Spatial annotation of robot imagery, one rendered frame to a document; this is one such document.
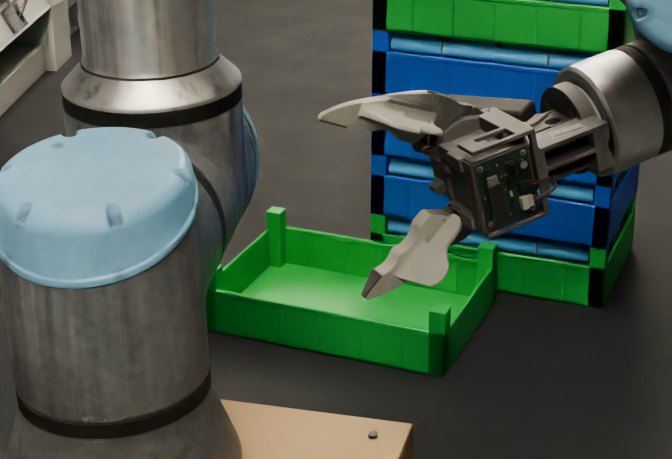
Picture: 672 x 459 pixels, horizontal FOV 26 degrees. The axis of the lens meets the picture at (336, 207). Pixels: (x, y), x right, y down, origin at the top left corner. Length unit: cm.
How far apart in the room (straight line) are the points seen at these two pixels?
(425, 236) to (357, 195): 99
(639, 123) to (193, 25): 36
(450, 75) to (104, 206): 79
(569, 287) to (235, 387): 44
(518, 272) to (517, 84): 24
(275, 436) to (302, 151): 108
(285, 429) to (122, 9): 37
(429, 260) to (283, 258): 79
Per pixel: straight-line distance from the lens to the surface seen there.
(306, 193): 210
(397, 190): 181
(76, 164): 108
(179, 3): 116
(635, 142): 111
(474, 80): 173
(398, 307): 177
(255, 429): 124
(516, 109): 112
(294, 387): 161
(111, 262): 102
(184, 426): 111
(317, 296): 180
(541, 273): 180
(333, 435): 123
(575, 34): 169
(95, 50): 119
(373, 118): 104
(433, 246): 110
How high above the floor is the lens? 81
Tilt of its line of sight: 23 degrees down
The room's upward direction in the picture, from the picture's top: straight up
